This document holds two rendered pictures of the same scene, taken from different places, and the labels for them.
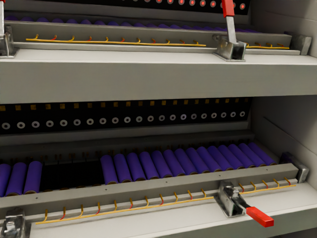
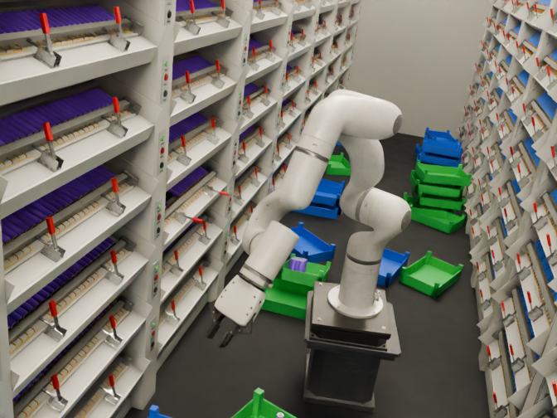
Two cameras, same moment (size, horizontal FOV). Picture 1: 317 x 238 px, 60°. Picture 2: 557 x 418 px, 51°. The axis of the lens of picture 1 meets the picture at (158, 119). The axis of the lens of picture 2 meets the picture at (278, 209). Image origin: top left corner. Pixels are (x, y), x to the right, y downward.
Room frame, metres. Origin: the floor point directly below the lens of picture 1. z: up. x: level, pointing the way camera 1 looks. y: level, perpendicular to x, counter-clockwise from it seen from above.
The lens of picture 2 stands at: (-0.84, 1.56, 1.41)
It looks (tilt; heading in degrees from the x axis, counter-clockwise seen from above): 23 degrees down; 298
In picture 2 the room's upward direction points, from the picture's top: 8 degrees clockwise
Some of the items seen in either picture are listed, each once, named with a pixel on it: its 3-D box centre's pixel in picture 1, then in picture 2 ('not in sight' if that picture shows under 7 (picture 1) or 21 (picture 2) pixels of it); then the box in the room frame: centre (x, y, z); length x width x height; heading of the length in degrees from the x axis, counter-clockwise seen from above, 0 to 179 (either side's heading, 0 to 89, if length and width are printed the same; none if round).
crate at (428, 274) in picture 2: not in sight; (431, 273); (-0.28, -1.17, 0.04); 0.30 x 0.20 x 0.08; 82
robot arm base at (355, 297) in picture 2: not in sight; (359, 279); (-0.27, -0.13, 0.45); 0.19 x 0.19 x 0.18
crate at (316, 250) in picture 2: not in sight; (302, 242); (0.37, -0.98, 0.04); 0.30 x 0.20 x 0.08; 156
